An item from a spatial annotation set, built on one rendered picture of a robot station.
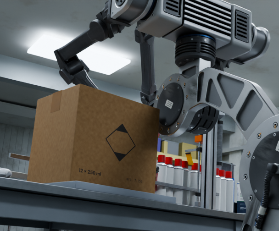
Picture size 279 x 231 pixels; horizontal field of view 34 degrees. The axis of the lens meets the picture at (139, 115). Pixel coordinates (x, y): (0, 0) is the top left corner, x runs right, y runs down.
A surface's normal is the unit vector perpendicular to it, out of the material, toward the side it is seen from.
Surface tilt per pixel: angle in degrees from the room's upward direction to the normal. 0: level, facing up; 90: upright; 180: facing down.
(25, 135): 90
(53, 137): 90
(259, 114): 90
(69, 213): 90
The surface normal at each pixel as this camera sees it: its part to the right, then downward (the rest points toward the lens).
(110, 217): 0.67, -0.15
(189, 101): -0.85, -0.19
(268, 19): -0.07, 0.96
